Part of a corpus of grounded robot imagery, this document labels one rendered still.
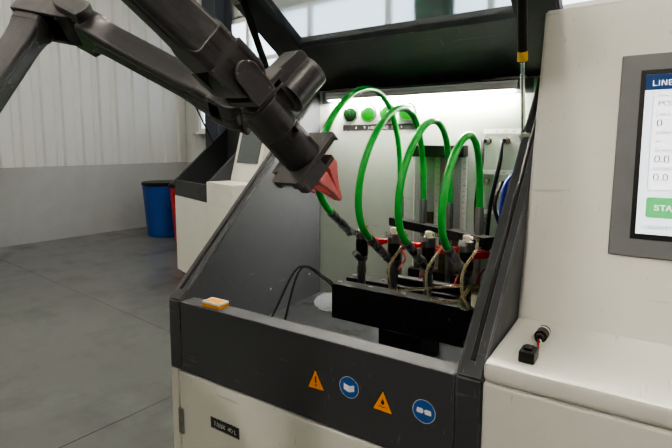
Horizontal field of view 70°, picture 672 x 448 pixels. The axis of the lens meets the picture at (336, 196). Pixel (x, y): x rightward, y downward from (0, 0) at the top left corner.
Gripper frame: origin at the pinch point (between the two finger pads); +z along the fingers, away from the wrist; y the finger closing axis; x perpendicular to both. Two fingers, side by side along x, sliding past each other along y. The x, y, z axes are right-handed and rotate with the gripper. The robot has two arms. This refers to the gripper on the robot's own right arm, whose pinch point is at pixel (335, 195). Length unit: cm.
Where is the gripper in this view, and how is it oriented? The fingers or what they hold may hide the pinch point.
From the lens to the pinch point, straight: 75.8
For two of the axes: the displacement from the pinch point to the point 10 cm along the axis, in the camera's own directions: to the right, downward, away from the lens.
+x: -6.7, -0.7, 7.4
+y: 5.1, -7.7, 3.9
